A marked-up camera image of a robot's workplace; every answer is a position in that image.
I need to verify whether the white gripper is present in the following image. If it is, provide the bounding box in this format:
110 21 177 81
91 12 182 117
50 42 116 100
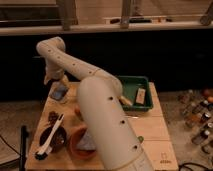
44 64 64 84

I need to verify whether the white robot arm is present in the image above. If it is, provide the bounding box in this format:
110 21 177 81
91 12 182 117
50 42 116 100
36 37 154 171

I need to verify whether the small brown object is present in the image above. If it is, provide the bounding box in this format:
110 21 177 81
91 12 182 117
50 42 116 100
48 111 59 123

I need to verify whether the orange round fruit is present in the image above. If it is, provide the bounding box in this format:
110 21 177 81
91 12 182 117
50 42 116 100
74 106 81 117

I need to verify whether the orange terracotta bowl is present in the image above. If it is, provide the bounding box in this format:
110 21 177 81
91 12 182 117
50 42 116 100
69 127 96 160

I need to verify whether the dark brown bowl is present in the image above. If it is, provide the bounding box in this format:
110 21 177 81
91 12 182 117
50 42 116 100
39 126 67 153

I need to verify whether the black clamp stand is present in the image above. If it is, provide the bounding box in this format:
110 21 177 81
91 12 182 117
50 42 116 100
19 125 29 171

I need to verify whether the yellow object by tray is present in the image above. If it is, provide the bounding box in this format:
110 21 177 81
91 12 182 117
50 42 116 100
120 96 133 106

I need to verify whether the green plastic tray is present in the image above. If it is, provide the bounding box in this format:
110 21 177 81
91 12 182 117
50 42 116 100
117 75 153 112

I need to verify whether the grey cloth in bowl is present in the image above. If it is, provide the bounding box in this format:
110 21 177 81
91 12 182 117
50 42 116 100
77 130 96 151

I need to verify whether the wooden block in tray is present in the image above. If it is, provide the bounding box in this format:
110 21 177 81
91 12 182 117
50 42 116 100
135 88 146 104

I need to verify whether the small green object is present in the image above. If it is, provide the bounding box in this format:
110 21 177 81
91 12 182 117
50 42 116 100
138 136 144 143

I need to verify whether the spice bottle rack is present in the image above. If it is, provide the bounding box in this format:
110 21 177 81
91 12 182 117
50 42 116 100
178 90 212 145

